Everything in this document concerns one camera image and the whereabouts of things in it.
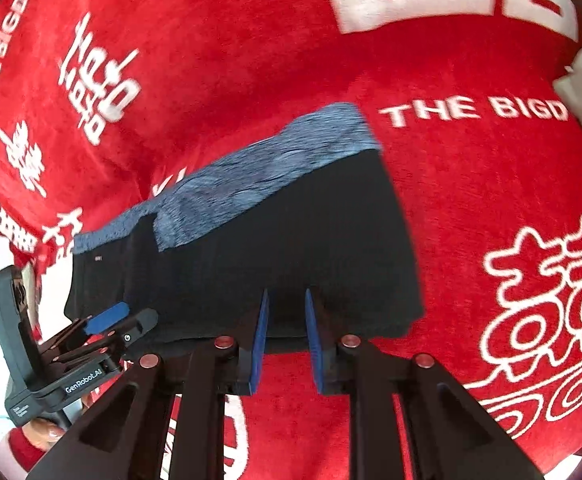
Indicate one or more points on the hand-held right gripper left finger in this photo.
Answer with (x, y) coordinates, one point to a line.
(261, 345)

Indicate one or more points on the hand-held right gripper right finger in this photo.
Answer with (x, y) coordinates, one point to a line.
(316, 347)

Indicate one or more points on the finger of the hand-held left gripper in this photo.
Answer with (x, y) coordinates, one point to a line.
(138, 325)
(106, 316)

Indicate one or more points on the black pants with blue trim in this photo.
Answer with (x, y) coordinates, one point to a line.
(281, 240)

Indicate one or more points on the person's left hand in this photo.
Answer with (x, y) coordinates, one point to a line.
(46, 432)

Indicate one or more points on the red printed blanket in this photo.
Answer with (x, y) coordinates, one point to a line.
(446, 235)

